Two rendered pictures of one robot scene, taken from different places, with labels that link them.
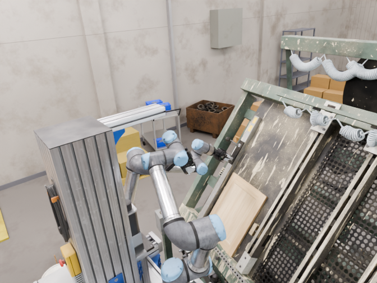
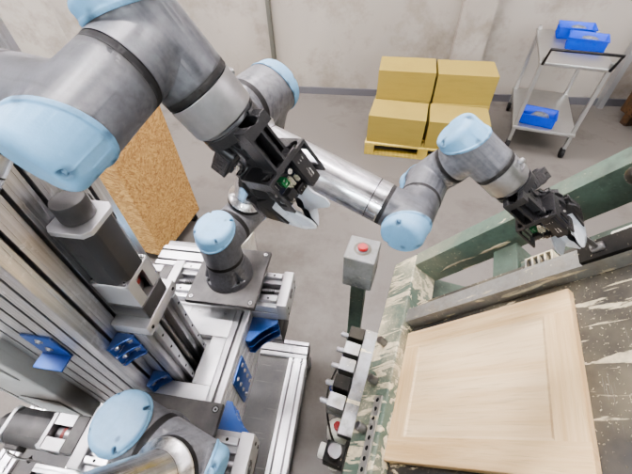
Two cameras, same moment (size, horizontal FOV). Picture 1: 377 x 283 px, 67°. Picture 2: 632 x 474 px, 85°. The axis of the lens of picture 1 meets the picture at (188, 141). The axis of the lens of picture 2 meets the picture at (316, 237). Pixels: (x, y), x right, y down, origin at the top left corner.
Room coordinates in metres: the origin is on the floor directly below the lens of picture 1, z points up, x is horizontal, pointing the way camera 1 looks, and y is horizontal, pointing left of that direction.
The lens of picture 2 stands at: (1.21, -0.27, 1.94)
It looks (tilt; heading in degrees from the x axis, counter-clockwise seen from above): 48 degrees down; 48
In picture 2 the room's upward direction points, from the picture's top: 3 degrees counter-clockwise
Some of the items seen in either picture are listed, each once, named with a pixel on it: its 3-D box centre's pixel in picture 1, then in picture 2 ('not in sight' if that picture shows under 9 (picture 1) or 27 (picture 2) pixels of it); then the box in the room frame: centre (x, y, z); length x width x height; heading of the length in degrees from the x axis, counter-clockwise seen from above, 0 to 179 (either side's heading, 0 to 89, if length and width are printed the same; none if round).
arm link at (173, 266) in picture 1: (173, 273); (133, 429); (1.06, 0.12, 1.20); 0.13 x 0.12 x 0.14; 110
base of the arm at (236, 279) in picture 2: not in sight; (227, 264); (1.45, 0.42, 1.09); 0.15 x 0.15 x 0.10
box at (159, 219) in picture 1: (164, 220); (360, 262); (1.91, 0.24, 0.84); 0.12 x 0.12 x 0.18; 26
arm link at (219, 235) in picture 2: not in sight; (219, 238); (1.46, 0.43, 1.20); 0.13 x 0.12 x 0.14; 18
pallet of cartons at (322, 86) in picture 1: (328, 91); not in sight; (7.06, -3.65, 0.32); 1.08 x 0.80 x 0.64; 36
